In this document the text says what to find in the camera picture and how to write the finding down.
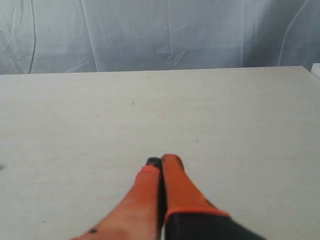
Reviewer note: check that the grey wrinkled backdrop cloth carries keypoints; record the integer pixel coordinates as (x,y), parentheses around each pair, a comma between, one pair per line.
(68,36)

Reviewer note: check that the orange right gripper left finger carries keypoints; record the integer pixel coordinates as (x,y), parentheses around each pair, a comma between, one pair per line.
(138,216)

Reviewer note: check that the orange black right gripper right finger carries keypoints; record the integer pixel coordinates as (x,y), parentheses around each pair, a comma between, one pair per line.
(189,215)

